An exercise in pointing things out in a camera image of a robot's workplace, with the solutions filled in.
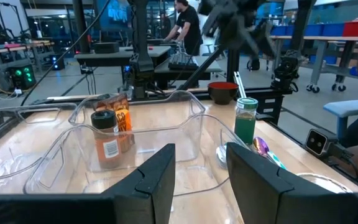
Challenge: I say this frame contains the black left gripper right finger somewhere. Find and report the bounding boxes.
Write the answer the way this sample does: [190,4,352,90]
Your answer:
[225,142,358,224]

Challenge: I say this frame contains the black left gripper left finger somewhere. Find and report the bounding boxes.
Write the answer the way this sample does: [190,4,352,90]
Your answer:
[0,142,177,224]

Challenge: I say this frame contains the iridescent rainbow metal spoon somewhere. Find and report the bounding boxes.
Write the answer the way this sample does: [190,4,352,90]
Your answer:
[252,136,288,171]

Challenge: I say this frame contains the clear plastic bin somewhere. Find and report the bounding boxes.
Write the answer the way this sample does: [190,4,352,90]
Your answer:
[0,113,251,224]
[0,103,78,187]
[68,90,207,170]

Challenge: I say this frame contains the silver spoon rainbow handle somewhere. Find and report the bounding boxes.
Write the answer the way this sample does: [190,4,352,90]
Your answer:
[215,143,229,166]

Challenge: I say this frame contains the black-lid orange spice jar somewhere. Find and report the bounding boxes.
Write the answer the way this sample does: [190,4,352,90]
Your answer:
[90,110,123,170]

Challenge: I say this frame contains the green spice jar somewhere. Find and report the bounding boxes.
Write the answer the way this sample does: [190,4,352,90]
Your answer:
[234,97,259,146]

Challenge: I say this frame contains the orange taco seasoning packet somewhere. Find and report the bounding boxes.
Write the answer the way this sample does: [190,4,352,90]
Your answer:
[93,92,136,153]

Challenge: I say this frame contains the blue storage bin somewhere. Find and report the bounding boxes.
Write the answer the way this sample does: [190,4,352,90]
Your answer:
[323,23,344,37]
[270,25,295,37]
[304,24,324,37]

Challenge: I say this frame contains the dark keyboard desk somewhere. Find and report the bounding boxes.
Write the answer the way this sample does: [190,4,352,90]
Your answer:
[154,57,223,91]

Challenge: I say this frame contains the backlit keyboard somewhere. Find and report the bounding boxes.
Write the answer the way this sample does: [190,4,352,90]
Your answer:
[168,51,200,72]

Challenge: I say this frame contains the red and black bowl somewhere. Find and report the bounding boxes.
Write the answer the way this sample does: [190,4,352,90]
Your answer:
[207,81,239,106]

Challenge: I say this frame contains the grey bin table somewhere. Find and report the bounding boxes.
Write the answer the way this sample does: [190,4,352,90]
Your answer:
[268,35,358,94]

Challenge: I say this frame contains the blue display screen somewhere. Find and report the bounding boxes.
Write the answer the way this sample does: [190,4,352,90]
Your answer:
[99,0,134,30]

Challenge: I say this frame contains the grey side desk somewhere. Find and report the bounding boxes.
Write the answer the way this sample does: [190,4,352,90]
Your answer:
[74,45,172,68]

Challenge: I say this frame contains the black desk device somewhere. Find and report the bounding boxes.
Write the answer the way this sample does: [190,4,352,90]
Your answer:
[92,41,121,55]

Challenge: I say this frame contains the black device blue lights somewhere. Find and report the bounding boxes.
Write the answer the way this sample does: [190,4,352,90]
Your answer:
[48,54,67,72]

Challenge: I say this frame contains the black pillar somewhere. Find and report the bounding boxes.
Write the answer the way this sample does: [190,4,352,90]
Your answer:
[71,0,92,54]

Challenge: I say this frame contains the computer tower green lights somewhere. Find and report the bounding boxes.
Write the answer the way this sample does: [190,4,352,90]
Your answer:
[7,63,39,91]

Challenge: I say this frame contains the wooden workbench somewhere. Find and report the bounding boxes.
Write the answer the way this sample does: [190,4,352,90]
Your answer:
[0,39,55,75]

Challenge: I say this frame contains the table-level camera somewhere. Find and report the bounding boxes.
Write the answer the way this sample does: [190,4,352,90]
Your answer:
[305,129,329,157]

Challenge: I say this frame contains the black camera cable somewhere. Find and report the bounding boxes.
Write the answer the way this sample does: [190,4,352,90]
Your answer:
[326,143,358,183]

